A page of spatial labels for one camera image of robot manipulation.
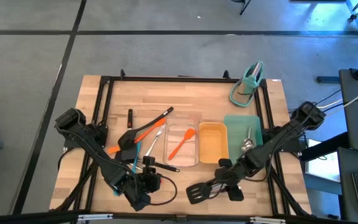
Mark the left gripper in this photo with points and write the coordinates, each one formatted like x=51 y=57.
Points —
x=149 y=183

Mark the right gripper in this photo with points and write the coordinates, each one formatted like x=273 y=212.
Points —
x=232 y=178

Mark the black spatula steel shaft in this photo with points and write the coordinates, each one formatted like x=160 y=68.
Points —
x=126 y=155

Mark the black slotted turner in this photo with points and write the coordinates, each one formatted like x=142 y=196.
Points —
x=197 y=193

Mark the steel scoop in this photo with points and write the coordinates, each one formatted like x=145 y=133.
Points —
x=248 y=143

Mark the small orange spatula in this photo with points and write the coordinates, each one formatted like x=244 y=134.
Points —
x=190 y=133

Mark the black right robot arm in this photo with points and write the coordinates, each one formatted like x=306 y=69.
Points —
x=278 y=137

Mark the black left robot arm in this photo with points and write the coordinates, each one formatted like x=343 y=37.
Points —
x=102 y=160

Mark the black slotted spoon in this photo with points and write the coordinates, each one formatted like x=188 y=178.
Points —
x=127 y=140

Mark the long orange spatula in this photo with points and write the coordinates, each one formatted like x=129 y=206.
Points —
x=149 y=130

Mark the yellow plastic bin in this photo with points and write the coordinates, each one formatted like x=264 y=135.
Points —
x=213 y=143

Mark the clear plastic bin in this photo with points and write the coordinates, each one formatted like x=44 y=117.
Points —
x=172 y=124

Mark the teal plastic tray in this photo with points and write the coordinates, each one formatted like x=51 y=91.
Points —
x=238 y=130

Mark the short black red-marked utensil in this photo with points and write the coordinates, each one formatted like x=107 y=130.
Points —
x=130 y=116

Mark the white panel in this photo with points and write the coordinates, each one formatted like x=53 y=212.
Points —
x=322 y=168

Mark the blue-grey desk foot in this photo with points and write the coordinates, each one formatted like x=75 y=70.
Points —
x=328 y=79

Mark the black aluminium table frame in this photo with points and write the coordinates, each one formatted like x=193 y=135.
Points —
x=182 y=78

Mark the black frame beam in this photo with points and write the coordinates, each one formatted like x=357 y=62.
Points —
x=26 y=218

